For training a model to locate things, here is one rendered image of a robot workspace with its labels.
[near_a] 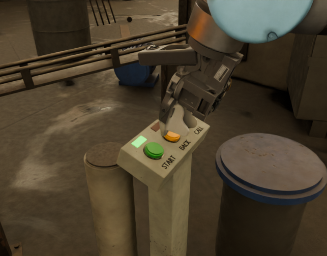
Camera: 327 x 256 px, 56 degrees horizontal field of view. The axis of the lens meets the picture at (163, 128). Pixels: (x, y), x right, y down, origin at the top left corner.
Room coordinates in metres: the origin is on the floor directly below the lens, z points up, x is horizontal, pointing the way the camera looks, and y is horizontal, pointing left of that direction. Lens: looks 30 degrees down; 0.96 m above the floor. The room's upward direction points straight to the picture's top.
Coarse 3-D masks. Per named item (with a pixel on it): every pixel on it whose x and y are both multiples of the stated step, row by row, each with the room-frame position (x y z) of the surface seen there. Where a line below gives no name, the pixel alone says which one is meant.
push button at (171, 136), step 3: (168, 132) 0.59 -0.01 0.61; (171, 132) 0.59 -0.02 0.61; (168, 135) 0.58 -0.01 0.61; (171, 135) 0.58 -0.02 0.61; (174, 135) 0.58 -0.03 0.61; (177, 135) 0.59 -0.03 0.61; (168, 138) 0.57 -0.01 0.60; (171, 138) 0.57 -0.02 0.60; (174, 138) 0.58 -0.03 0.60; (177, 138) 0.58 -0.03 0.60
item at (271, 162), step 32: (224, 160) 0.73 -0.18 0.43; (256, 160) 0.73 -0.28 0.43; (288, 160) 0.73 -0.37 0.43; (320, 160) 0.75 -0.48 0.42; (224, 192) 0.73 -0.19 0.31; (256, 192) 0.61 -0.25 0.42; (288, 192) 0.60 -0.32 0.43; (320, 192) 0.62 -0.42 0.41; (224, 224) 0.70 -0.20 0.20; (256, 224) 0.63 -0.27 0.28; (288, 224) 0.62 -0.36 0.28
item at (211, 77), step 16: (192, 48) 0.46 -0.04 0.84; (208, 48) 0.44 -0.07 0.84; (208, 64) 0.46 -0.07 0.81; (224, 64) 0.45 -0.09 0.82; (176, 80) 0.47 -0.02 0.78; (192, 80) 0.46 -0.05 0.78; (208, 80) 0.46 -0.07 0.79; (224, 80) 0.44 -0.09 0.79; (176, 96) 0.47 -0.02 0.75; (192, 96) 0.46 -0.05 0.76; (208, 96) 0.44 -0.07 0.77; (192, 112) 0.46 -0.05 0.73; (208, 112) 0.44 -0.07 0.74
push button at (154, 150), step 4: (148, 144) 0.53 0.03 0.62; (152, 144) 0.54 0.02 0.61; (156, 144) 0.54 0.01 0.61; (148, 148) 0.52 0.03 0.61; (152, 148) 0.52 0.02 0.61; (156, 148) 0.53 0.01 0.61; (160, 148) 0.53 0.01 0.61; (148, 152) 0.51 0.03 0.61; (152, 152) 0.51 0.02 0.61; (156, 152) 0.52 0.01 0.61; (160, 152) 0.52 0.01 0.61; (152, 156) 0.51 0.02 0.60; (156, 156) 0.51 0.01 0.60; (160, 156) 0.52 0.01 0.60
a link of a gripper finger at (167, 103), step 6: (174, 84) 0.48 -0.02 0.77; (168, 90) 0.47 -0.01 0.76; (168, 96) 0.46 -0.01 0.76; (162, 102) 0.47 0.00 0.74; (168, 102) 0.46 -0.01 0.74; (174, 102) 0.48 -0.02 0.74; (162, 108) 0.47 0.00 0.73; (168, 108) 0.46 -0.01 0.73; (162, 114) 0.47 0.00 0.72; (168, 114) 0.48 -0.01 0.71; (162, 120) 0.48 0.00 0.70
